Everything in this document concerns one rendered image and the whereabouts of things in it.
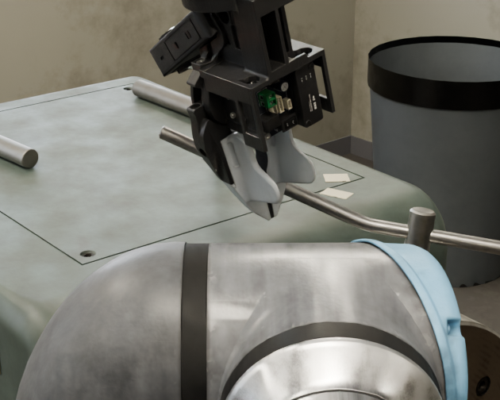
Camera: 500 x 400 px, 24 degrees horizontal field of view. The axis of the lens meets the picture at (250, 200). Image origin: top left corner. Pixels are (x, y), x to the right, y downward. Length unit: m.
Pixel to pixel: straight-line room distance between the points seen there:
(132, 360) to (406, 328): 0.14
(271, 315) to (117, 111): 0.88
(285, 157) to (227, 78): 0.11
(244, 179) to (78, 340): 0.32
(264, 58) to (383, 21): 3.93
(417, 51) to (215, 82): 3.23
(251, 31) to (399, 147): 2.89
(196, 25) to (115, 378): 0.33
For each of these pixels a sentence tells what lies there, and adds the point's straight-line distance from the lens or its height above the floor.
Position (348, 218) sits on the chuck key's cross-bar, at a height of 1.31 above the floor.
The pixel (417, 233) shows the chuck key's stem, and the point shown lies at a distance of 0.98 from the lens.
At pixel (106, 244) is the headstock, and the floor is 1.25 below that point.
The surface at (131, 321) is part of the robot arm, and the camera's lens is 0.61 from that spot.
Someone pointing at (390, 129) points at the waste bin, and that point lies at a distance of 3.69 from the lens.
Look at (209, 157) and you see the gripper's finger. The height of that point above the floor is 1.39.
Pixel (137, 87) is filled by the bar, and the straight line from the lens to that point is 1.49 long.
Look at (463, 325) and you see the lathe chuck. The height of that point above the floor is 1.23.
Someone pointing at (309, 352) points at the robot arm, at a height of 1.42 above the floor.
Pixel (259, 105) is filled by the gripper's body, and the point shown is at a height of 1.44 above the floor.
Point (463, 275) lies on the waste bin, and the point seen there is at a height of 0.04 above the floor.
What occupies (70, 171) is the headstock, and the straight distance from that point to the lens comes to 1.26.
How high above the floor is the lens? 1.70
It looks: 22 degrees down
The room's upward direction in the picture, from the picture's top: straight up
